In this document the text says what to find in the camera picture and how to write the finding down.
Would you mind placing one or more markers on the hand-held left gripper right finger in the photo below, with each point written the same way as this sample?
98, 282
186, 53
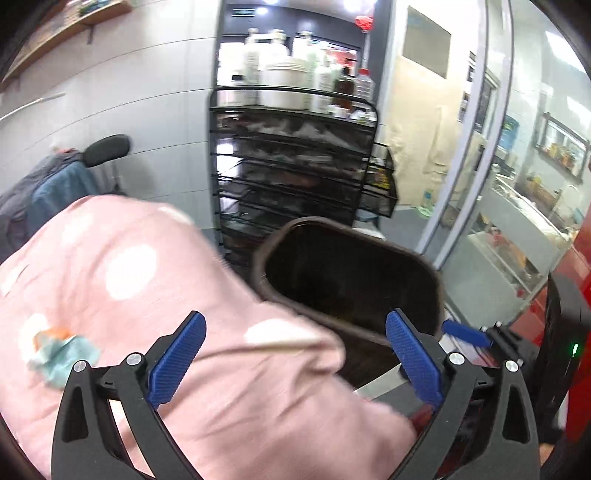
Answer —
413, 360

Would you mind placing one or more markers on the black chair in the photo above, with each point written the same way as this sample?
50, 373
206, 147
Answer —
108, 150

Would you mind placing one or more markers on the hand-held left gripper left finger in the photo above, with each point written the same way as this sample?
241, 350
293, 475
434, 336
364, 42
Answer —
178, 355

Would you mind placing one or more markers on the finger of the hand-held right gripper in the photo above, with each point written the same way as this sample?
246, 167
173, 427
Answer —
464, 333

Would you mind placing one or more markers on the beige door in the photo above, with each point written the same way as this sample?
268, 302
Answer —
415, 115

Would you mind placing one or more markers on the red cabinet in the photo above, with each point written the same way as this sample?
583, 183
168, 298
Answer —
582, 277

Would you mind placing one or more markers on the metal framed glass door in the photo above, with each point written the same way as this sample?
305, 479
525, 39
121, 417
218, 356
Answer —
501, 138

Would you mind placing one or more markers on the brown glass bottle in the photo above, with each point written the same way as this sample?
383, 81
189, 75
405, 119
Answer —
344, 85

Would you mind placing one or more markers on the clear bottle with red cap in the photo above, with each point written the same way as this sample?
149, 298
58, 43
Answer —
364, 85

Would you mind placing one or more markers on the wall shelf with jars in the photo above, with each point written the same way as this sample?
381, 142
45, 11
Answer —
563, 147

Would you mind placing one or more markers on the pink blanket with white clouds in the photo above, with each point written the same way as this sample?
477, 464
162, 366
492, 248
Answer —
184, 258

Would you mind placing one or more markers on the dark grey garment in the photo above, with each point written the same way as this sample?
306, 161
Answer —
18, 207

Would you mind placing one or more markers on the row of white bottles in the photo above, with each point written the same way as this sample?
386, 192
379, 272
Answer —
281, 69

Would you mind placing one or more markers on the long wooden wall shelf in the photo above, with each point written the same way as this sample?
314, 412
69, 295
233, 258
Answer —
55, 32

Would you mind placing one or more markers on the orange wrapper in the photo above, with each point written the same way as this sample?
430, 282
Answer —
55, 333

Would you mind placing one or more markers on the steel counter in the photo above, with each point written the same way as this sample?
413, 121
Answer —
517, 217

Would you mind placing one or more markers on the green bottle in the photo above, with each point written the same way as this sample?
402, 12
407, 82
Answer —
427, 198

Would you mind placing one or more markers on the row of books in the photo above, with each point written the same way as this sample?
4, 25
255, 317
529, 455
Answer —
92, 5

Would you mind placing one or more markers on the brown trash bin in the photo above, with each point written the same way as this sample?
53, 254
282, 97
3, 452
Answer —
346, 277

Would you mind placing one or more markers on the red hanging ornament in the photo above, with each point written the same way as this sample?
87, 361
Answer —
364, 22

